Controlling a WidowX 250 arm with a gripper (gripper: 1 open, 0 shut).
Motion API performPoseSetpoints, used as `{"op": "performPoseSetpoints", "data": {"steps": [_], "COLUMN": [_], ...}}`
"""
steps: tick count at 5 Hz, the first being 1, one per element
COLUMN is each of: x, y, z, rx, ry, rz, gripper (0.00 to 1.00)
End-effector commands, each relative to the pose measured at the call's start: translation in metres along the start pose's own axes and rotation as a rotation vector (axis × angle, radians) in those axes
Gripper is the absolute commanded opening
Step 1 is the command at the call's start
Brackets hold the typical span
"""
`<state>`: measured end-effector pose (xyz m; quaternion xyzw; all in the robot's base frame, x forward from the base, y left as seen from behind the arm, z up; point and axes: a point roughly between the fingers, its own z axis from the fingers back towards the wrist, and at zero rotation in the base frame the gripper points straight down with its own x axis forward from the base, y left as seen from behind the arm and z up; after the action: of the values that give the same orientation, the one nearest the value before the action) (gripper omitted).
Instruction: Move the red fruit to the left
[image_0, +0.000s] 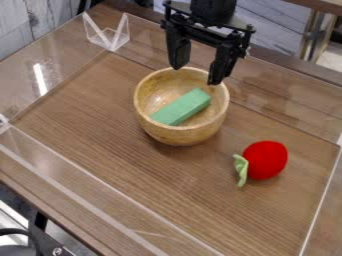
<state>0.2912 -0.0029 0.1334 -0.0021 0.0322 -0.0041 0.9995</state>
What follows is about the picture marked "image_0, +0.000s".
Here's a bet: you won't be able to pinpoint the clear acrylic corner bracket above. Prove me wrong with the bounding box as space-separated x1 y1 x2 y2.
82 12 130 52

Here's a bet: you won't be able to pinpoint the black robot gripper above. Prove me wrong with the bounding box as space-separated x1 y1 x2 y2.
161 0 256 85

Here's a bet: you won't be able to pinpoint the black cable lower left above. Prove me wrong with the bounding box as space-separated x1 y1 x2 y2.
0 227 38 249

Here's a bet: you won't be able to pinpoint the green rectangular block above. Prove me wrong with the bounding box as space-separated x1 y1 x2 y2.
150 88 212 126

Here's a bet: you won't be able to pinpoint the clear acrylic tray walls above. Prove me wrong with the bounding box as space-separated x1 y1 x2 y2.
0 15 342 256

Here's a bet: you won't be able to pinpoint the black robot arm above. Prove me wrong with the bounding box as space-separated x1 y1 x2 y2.
161 0 257 85

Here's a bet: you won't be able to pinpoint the wooden table leg background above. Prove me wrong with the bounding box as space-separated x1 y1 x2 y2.
300 10 338 63

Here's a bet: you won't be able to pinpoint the red plush fruit green leaf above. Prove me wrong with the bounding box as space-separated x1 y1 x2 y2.
233 141 289 187

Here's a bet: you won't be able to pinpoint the wooden bowl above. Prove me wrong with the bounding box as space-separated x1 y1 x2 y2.
134 67 230 146

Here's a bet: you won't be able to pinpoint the black table leg bracket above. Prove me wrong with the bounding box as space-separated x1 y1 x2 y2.
29 212 75 256

